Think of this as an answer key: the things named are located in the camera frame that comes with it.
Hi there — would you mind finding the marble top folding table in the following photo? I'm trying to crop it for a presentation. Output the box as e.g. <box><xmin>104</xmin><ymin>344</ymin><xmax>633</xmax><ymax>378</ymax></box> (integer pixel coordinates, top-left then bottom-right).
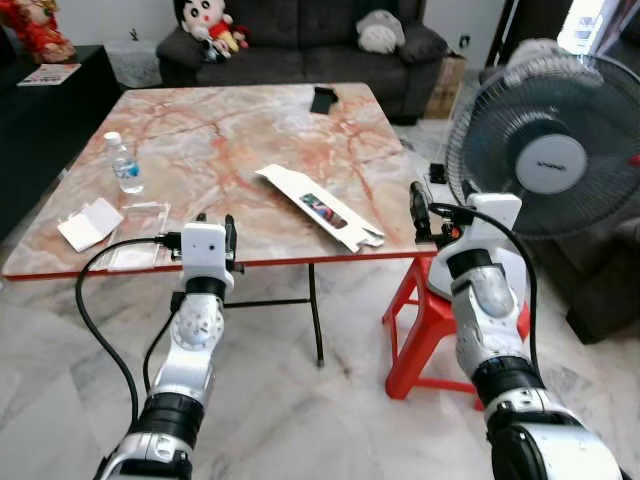
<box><xmin>0</xmin><ymin>82</ymin><xmax>451</xmax><ymax>366</ymax></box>

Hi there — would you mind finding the long white cardboard box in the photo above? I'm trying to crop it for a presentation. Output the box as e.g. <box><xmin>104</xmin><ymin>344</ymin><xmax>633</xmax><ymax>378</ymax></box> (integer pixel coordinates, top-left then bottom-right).
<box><xmin>255</xmin><ymin>163</ymin><xmax>386</xmax><ymax>253</ymax></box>

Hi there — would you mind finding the small black pouch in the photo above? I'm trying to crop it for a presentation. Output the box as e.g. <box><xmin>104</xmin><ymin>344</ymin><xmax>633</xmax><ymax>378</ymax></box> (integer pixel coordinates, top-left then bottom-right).
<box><xmin>310</xmin><ymin>87</ymin><xmax>338</xmax><ymax>114</ymax></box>

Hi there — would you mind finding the black tv console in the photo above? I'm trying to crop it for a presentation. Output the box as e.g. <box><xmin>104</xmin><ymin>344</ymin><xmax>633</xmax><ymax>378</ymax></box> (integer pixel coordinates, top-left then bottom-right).
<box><xmin>0</xmin><ymin>45</ymin><xmax>126</xmax><ymax>241</ymax></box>

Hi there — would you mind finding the cartoon boy plush doll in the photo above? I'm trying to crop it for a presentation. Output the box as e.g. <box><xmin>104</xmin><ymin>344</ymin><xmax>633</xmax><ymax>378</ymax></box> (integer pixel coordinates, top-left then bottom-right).
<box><xmin>175</xmin><ymin>0</ymin><xmax>251</xmax><ymax>56</ymax></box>

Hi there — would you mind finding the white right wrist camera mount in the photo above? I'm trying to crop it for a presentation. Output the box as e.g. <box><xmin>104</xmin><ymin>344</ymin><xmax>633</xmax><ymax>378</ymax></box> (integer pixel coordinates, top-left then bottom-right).
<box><xmin>462</xmin><ymin>192</ymin><xmax>524</xmax><ymax>253</ymax></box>

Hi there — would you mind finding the red and gold figurine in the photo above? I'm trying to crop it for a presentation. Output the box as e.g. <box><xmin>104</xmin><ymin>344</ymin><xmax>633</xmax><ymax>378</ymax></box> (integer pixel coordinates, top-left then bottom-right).
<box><xmin>0</xmin><ymin>0</ymin><xmax>76</xmax><ymax>64</ymax></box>

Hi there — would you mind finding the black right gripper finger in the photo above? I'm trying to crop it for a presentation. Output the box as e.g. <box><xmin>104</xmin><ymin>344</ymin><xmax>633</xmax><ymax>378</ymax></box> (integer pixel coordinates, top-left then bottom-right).
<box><xmin>409</xmin><ymin>181</ymin><xmax>433</xmax><ymax>241</ymax></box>

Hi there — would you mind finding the red plastic stool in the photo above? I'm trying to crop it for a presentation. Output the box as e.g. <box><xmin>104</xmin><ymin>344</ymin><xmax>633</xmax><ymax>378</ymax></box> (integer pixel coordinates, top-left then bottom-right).
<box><xmin>383</xmin><ymin>255</ymin><xmax>531</xmax><ymax>409</ymax></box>

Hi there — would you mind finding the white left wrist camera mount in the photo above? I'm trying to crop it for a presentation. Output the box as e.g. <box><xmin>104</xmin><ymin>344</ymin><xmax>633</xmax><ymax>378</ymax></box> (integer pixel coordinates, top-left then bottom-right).
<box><xmin>180</xmin><ymin>222</ymin><xmax>231</xmax><ymax>293</ymax></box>

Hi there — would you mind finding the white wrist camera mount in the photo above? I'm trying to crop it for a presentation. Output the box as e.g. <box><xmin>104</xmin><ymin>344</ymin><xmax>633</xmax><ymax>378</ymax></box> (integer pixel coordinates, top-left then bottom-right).
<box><xmin>462</xmin><ymin>192</ymin><xmax>524</xmax><ymax>253</ymax></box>
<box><xmin>180</xmin><ymin>222</ymin><xmax>231</xmax><ymax>293</ymax></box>

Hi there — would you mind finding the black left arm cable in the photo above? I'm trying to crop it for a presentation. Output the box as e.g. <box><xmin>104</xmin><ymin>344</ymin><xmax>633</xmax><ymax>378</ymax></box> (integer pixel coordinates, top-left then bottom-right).
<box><xmin>74</xmin><ymin>232</ymin><xmax>186</xmax><ymax>426</ymax></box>

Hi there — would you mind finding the bright window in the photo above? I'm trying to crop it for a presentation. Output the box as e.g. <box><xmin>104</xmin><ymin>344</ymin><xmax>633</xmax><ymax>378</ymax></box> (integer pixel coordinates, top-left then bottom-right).
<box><xmin>557</xmin><ymin>0</ymin><xmax>606</xmax><ymax>53</ymax></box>

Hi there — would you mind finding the white electric fan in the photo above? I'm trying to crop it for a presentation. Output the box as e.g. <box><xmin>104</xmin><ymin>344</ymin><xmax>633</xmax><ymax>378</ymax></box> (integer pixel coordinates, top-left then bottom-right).
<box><xmin>428</xmin><ymin>50</ymin><xmax>640</xmax><ymax>301</ymax></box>

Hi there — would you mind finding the white and red pamphlet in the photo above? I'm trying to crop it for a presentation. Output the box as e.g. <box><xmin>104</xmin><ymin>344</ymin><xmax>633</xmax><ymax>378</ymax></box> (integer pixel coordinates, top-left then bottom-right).
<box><xmin>17</xmin><ymin>63</ymin><xmax>81</xmax><ymax>88</ymax></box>

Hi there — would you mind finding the brown cardboard box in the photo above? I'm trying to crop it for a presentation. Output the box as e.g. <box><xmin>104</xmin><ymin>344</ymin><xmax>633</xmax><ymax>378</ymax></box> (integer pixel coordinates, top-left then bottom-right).
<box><xmin>425</xmin><ymin>55</ymin><xmax>468</xmax><ymax>121</ymax></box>

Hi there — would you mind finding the small white folded card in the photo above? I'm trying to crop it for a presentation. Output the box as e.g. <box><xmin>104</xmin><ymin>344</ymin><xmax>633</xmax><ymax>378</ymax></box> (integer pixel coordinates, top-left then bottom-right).
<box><xmin>57</xmin><ymin>197</ymin><xmax>125</xmax><ymax>253</ymax></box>

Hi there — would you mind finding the grey round plush toy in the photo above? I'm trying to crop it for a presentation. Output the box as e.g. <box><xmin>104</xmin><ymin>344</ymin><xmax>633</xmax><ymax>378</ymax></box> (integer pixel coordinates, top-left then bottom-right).
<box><xmin>356</xmin><ymin>10</ymin><xmax>406</xmax><ymax>54</ymax></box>

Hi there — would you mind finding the clear plastic water bottle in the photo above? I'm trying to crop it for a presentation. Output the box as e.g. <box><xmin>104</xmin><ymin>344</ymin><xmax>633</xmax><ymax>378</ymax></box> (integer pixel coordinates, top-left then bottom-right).
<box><xmin>103</xmin><ymin>132</ymin><xmax>144</xmax><ymax>195</ymax></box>

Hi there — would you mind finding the dark grey sofa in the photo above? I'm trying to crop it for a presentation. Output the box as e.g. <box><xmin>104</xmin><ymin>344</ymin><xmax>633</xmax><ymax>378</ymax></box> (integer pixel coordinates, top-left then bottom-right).
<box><xmin>157</xmin><ymin>0</ymin><xmax>449</xmax><ymax>126</ymax></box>

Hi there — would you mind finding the clear plastic blister tray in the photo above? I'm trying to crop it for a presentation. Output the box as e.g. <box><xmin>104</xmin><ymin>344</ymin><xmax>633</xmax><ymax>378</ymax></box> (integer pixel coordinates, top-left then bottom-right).
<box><xmin>120</xmin><ymin>200</ymin><xmax>173</xmax><ymax>227</ymax></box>
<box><xmin>105</xmin><ymin>240</ymin><xmax>166</xmax><ymax>273</ymax></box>

